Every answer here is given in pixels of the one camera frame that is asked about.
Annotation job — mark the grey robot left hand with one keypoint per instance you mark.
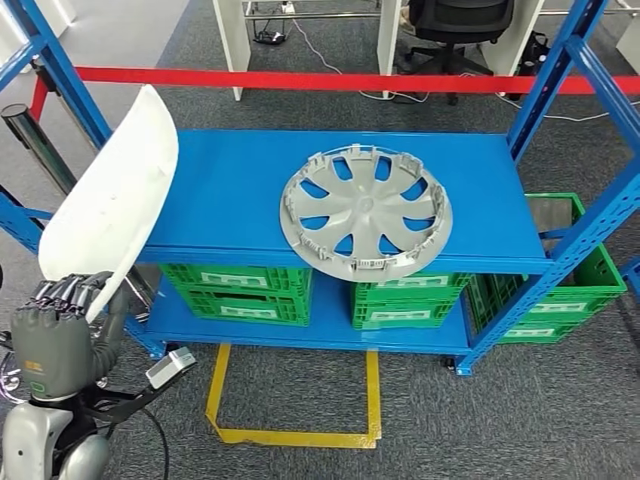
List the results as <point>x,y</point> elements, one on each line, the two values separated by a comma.
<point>55,351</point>

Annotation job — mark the white plastic car part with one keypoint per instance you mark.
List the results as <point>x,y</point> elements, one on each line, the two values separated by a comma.
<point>110,199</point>

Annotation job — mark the thin black rod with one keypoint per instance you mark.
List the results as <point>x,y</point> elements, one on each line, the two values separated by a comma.
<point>15,197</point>

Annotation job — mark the chrome barrier stanchion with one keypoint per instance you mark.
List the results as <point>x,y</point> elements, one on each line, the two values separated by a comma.
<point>44,78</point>
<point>35,146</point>

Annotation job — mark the red barrier belt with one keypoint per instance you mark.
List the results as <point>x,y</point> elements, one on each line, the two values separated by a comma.
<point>39,99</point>
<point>300,81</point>

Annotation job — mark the grey wheel hubcap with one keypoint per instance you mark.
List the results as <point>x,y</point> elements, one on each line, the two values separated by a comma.
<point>367,208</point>

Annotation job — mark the black office chair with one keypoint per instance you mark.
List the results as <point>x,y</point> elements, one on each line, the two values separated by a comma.
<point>460,26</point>

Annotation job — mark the brown cardboard insert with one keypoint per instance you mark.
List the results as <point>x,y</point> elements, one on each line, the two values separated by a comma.
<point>550,222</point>

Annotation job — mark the black bag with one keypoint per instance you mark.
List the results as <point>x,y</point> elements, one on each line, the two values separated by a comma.
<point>532,66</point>

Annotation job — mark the white block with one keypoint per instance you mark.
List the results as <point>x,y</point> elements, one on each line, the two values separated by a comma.
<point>630,33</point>

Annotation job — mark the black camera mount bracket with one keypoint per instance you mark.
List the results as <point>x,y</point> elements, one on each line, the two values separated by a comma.
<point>125,404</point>

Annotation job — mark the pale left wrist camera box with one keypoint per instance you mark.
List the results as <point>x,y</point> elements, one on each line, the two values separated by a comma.
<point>167,368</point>

